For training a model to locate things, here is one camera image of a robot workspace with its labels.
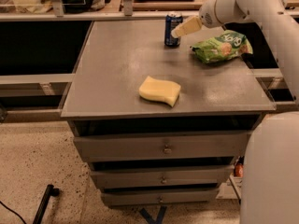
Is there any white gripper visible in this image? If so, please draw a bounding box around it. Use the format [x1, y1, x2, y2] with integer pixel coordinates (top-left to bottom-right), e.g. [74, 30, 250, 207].
[171, 0, 240, 38]

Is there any orange snack bag in box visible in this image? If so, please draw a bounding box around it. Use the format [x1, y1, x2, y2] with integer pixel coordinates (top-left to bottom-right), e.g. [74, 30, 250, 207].
[234, 160, 243, 177]

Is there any grey drawer cabinet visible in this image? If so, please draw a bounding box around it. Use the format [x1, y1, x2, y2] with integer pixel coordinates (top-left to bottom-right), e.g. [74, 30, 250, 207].
[62, 21, 274, 206]

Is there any grey drawer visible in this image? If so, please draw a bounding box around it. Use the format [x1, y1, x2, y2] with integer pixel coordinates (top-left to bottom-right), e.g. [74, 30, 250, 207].
[91, 165, 233, 189]
[101, 188, 219, 207]
[74, 131, 249, 162]

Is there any green chip bag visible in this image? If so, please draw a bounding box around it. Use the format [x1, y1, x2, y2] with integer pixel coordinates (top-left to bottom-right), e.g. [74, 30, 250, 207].
[191, 30, 253, 63]

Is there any bottom grey drawer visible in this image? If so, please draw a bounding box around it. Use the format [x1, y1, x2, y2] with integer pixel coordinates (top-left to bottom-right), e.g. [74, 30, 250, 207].
[101, 188, 219, 207]

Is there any black cable on floor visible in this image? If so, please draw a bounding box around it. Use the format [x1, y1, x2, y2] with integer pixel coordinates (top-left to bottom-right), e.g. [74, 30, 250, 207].
[0, 200, 28, 224]

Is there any yellow sponge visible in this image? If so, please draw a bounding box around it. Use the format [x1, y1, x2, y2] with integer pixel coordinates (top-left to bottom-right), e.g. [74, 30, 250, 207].
[138, 76, 181, 107]

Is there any blue pepsi can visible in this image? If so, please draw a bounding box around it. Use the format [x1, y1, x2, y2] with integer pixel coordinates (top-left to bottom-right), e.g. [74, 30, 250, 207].
[164, 11, 183, 47]

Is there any middle grey drawer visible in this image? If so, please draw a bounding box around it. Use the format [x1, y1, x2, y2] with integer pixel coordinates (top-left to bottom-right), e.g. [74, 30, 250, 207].
[91, 165, 233, 189]

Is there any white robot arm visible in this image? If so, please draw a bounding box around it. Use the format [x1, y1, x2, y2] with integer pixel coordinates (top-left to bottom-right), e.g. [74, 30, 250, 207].
[199, 0, 299, 224]

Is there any top grey drawer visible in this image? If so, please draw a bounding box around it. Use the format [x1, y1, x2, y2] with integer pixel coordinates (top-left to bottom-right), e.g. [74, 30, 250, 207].
[74, 131, 249, 162]

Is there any black stand leg left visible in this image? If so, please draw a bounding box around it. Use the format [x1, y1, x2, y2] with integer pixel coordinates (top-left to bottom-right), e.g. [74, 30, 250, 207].
[33, 184, 60, 224]

